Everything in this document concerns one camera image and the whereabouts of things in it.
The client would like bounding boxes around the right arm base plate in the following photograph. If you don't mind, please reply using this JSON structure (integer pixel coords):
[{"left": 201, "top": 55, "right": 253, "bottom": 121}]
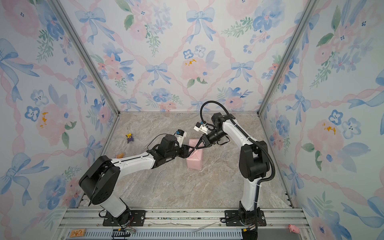
[{"left": 221, "top": 208, "right": 267, "bottom": 227}]

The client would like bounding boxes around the purple pink wrapping paper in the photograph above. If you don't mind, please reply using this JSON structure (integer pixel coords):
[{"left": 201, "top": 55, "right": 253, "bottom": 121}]
[{"left": 186, "top": 149, "right": 203, "bottom": 171}]

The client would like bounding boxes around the orange tag label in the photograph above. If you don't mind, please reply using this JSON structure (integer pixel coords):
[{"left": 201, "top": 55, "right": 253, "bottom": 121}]
[{"left": 69, "top": 229, "right": 86, "bottom": 238}]

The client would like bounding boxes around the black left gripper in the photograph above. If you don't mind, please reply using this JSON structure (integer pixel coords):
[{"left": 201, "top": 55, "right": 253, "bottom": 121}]
[{"left": 166, "top": 144, "right": 195, "bottom": 161}]

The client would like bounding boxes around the orange blue toy figure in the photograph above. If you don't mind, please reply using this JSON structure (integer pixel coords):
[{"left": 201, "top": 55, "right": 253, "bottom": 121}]
[{"left": 116, "top": 153, "right": 125, "bottom": 159}]

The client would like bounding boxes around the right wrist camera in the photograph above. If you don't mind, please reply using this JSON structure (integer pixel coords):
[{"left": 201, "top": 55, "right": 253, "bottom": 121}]
[{"left": 194, "top": 113, "right": 226, "bottom": 134}]

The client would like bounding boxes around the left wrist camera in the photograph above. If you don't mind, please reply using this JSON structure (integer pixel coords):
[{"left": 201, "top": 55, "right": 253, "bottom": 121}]
[{"left": 174, "top": 130, "right": 187, "bottom": 147}]

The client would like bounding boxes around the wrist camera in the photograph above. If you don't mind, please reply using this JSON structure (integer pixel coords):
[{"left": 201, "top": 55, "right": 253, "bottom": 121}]
[
  {"left": 174, "top": 130, "right": 187, "bottom": 147},
  {"left": 194, "top": 113, "right": 226, "bottom": 134}
]

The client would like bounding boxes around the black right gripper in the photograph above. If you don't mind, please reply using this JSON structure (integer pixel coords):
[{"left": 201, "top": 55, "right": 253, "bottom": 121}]
[{"left": 195, "top": 129, "right": 227, "bottom": 149}]

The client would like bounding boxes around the black corrugated cable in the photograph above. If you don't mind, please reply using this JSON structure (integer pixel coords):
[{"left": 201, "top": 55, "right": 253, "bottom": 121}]
[{"left": 199, "top": 100, "right": 276, "bottom": 211}]

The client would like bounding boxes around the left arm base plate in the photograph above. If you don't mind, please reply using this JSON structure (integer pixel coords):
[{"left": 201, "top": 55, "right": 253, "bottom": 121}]
[{"left": 103, "top": 210, "right": 147, "bottom": 227}]

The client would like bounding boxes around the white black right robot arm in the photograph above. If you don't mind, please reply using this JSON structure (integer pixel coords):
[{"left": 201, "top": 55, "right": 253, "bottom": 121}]
[{"left": 195, "top": 113, "right": 276, "bottom": 225}]

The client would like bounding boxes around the aluminium front rail frame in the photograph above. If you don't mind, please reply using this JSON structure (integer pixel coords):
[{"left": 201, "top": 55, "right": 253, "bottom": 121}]
[{"left": 53, "top": 208, "right": 315, "bottom": 240}]

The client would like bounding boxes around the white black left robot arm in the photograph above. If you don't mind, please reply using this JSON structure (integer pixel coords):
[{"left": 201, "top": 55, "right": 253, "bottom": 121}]
[{"left": 79, "top": 134, "right": 195, "bottom": 218}]

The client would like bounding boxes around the purple yellow toy figure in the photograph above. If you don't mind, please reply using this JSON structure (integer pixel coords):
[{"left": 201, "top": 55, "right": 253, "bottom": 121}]
[{"left": 126, "top": 134, "right": 134, "bottom": 144}]

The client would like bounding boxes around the pink pig toy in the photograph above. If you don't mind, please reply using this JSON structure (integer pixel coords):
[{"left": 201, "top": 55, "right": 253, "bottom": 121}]
[{"left": 288, "top": 224, "right": 300, "bottom": 234}]

